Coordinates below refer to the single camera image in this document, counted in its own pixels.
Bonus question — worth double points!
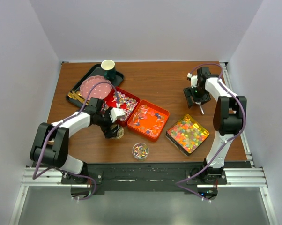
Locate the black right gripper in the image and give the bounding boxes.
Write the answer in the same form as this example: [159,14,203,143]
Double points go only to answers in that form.
[184,85,211,108]

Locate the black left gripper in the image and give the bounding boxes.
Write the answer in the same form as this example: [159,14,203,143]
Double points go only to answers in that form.
[94,107,120,138]

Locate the gold jar lid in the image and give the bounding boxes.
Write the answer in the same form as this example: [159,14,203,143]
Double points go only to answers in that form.
[111,124,124,140]

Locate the red box of swirl candies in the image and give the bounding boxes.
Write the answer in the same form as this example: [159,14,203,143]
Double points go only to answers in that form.
[103,87,140,127]

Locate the tin of star candies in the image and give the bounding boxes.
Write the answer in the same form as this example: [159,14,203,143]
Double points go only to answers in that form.
[166,114,210,156]

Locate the orange box of candies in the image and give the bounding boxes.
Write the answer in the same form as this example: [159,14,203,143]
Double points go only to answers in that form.
[127,100,170,142]

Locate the clear glass jar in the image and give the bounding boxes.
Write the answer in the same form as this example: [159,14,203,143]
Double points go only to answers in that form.
[132,142,149,161]

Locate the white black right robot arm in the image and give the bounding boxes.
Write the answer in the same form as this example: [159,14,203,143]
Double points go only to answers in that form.
[183,63,247,184]

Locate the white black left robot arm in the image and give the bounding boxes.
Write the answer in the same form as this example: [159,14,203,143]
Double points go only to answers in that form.
[30,98,125,184]

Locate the pink polka dot plate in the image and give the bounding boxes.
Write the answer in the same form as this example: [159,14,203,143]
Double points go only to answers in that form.
[80,75,112,101]

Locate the gold cutlery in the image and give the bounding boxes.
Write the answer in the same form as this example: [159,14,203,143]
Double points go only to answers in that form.
[68,91,89,105]

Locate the dark green mug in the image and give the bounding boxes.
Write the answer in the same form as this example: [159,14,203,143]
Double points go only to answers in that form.
[101,60,116,80]

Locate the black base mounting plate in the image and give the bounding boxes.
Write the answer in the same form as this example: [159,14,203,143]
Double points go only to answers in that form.
[61,162,227,198]

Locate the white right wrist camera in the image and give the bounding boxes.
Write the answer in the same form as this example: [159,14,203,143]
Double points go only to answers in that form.
[187,73,198,88]

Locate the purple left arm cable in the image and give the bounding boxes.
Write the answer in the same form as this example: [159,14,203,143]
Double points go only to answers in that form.
[32,82,119,201]

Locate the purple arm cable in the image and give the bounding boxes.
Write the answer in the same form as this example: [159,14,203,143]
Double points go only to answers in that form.
[32,82,119,201]
[175,63,247,195]

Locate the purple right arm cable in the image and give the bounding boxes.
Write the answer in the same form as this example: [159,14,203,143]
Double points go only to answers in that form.
[175,63,247,195]

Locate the aluminium frame rail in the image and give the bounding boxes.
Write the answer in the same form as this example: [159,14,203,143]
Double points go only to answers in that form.
[21,167,268,187]

